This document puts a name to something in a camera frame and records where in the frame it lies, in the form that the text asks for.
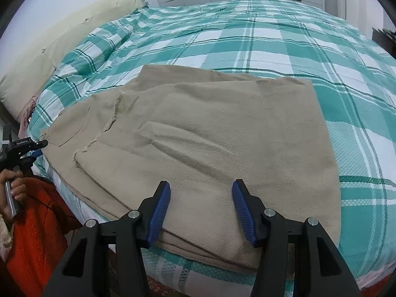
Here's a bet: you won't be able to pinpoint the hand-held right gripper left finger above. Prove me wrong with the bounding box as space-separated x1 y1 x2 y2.
42 180 172 297

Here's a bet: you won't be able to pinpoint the pink cloth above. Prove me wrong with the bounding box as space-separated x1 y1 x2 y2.
17 94 41 130

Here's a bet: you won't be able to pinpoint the beige pants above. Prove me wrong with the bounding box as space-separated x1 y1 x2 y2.
40 64 342 270

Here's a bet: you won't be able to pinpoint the cream padded headboard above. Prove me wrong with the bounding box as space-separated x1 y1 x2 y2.
0 0 141 119

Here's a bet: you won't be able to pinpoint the person's left hand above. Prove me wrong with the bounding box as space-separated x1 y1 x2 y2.
0 171 28 215

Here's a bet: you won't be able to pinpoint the bed with green plaid cover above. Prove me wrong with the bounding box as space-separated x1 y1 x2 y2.
19 0 396 291

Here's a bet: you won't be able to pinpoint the dark wooden cabinet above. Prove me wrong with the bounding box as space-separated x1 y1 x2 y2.
371 28 396 54

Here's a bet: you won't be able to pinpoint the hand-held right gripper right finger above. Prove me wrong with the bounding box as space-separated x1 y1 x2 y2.
232 179 361 297

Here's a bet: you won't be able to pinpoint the orange rug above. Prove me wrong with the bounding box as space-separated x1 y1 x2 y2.
4 176 81 297

